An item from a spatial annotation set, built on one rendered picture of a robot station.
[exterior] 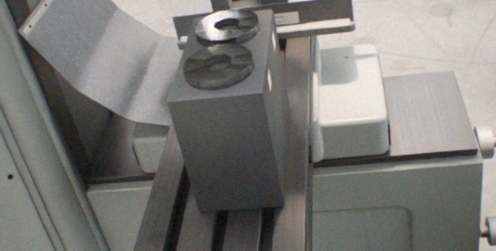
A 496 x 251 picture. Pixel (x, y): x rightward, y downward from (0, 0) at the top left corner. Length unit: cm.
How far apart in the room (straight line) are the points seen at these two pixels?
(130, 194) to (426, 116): 62
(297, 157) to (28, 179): 58
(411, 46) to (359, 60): 166
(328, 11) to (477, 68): 168
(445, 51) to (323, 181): 178
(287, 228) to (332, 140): 40
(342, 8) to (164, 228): 57
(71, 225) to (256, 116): 69
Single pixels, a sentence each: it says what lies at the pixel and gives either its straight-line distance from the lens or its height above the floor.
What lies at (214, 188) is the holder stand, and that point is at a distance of 88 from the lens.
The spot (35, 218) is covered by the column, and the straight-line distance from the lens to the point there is 139.
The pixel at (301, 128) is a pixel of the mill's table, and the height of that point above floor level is 94.
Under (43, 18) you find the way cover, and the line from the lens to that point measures 126.
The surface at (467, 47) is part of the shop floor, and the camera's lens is 301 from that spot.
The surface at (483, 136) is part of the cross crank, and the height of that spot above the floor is 67.
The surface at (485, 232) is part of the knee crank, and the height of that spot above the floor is 52.
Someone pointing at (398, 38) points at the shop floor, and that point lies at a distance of 310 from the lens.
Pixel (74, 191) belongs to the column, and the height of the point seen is 73.
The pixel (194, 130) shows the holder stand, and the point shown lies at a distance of 82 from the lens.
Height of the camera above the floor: 155
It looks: 34 degrees down
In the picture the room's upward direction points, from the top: 12 degrees counter-clockwise
